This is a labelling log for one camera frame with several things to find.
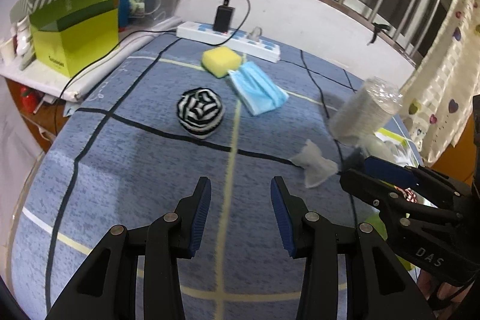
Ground wooden wardrobe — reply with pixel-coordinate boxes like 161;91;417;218
432;115;476;186

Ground black white striped ball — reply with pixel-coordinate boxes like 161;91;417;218
176;88;224;140

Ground white green-trimmed sock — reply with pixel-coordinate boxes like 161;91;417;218
289;139;338;188

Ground green white shallow box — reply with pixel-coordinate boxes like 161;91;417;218
375;127;415;160

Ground grey work glove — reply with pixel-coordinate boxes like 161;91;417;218
359;135;413;166

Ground black charger with cable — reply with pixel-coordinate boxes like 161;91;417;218
212;0;251;46

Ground blue face masks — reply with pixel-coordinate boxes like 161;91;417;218
228;62;289;116

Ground lime green cardboard box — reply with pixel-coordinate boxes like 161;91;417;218
29;0;119;77

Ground heart patterned curtain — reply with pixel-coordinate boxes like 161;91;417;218
400;0;479;166

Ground person right hand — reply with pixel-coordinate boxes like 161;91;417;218
416;270;473;319

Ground yellow sponge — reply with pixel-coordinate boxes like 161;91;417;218
202;46;242;79

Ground green cleaning cloth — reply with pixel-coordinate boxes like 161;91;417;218
365;214;414;271

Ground white power strip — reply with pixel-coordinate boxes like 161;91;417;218
176;21;281;63

